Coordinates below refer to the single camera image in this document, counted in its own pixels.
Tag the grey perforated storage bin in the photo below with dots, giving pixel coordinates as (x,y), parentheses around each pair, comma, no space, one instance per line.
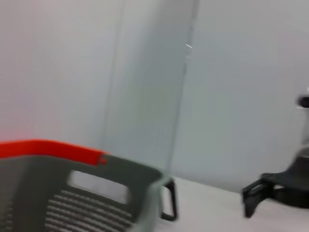
(36,188)

